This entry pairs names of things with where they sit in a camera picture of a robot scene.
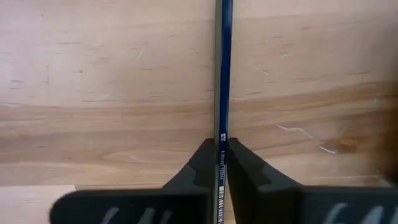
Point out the blue-green pencil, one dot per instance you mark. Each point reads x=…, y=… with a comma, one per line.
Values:
x=226, y=62

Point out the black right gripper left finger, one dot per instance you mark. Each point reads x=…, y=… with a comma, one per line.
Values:
x=174, y=205

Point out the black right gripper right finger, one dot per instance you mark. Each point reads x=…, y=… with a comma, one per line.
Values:
x=280, y=205

